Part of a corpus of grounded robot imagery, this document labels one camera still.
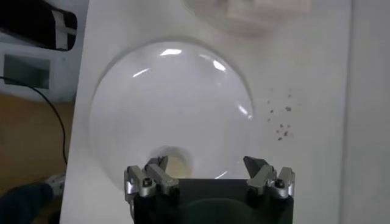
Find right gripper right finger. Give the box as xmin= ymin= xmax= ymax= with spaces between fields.
xmin=243 ymin=155 xmax=296 ymax=200

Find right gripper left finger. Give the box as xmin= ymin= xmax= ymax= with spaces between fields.
xmin=124 ymin=155 xmax=180 ymax=204

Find white steamed baozi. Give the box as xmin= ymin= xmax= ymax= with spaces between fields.
xmin=147 ymin=145 xmax=194 ymax=180

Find scattered dark crumbs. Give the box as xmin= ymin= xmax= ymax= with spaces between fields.
xmin=266 ymin=87 xmax=302 ymax=142

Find large white plate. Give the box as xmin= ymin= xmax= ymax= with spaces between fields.
xmin=90 ymin=39 xmax=255 ymax=191

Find white electric cooker base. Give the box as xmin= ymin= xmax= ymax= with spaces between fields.
xmin=182 ymin=0 xmax=313 ymax=39

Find white box with grey panel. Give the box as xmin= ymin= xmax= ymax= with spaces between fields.
xmin=0 ymin=42 xmax=77 ymax=101

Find black panel with white tape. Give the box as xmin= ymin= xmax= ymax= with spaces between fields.
xmin=0 ymin=0 xmax=78 ymax=52

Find black floor cable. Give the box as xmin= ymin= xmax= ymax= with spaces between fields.
xmin=0 ymin=75 xmax=68 ymax=167

